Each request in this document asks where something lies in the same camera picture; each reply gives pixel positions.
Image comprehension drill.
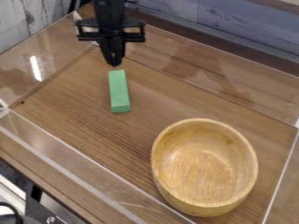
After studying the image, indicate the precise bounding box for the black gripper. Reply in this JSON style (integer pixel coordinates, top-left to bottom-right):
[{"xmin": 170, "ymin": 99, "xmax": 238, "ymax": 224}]
[{"xmin": 75, "ymin": 0, "xmax": 146, "ymax": 66}]

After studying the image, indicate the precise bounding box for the green rectangular block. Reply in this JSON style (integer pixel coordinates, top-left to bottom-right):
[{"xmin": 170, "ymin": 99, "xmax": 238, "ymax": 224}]
[{"xmin": 109, "ymin": 70, "xmax": 131, "ymax": 113}]

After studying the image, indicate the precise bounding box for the brown wooden bowl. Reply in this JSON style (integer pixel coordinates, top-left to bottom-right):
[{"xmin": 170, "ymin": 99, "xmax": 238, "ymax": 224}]
[{"xmin": 151, "ymin": 118, "xmax": 258, "ymax": 217}]

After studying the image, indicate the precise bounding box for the black cable bottom left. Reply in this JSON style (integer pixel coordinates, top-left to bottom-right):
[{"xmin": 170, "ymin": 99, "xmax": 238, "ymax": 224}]
[{"xmin": 0, "ymin": 202, "xmax": 27, "ymax": 224}]

